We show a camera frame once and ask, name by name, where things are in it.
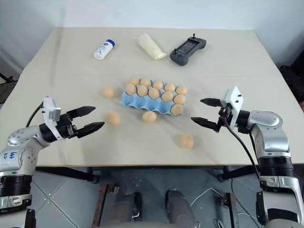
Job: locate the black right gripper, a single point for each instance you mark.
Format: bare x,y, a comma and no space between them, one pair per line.
224,116

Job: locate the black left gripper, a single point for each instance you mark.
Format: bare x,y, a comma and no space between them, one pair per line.
66,127

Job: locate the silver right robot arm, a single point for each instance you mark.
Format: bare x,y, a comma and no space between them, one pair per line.
270,135

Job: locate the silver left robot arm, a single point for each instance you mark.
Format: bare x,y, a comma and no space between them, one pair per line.
22,154

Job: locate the blue egg tray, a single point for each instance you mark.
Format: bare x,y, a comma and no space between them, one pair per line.
139,103

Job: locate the brown egg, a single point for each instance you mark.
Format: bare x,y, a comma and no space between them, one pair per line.
167,96
169,87
113,118
130,89
158,85
145,82
181,90
142,91
135,81
187,141
179,99
149,116
108,91
177,110
154,93

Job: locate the dark grey handheld controller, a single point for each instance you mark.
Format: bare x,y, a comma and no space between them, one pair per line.
187,51

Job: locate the white plastic bottle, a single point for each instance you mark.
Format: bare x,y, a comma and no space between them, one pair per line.
104,49

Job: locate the rusty metal bar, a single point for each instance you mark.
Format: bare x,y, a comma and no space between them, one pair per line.
101,204
230,209

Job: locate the clear bag of white powder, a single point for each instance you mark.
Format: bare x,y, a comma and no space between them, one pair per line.
150,46

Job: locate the black tripod stand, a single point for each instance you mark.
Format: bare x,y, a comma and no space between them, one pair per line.
6,82

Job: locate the black equipment case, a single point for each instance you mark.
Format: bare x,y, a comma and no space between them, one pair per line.
293,76

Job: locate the dark rounded robot leg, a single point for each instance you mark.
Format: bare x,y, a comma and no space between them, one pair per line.
179,209
127,211

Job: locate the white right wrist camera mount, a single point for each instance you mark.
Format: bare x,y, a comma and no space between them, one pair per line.
234,98

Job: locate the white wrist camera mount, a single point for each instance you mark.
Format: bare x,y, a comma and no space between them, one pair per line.
52,111
234,98

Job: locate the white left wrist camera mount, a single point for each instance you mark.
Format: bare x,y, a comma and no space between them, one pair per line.
52,111

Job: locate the black table frame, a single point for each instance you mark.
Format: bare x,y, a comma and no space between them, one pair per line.
78,174

